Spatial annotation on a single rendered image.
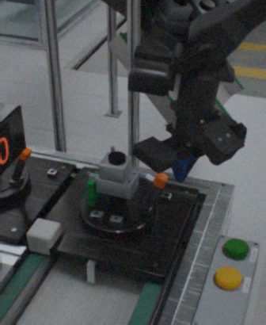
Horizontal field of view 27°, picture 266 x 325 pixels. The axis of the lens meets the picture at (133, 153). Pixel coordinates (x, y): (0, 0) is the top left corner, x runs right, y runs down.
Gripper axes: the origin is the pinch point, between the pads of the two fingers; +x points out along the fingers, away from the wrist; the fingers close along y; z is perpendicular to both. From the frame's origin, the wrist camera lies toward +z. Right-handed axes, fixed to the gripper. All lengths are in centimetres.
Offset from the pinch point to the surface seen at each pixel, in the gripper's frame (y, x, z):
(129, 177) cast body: -4.5, 5.4, -7.1
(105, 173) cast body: -8.1, 4.4, -9.3
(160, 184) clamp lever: -2.6, 4.0, -1.8
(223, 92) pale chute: 40.0, 10.0, -22.7
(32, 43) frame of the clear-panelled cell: 40, 32, -103
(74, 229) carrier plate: -13.5, 14.7, -10.0
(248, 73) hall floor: 237, 115, -141
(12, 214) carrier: -19.2, 16.2, -20.6
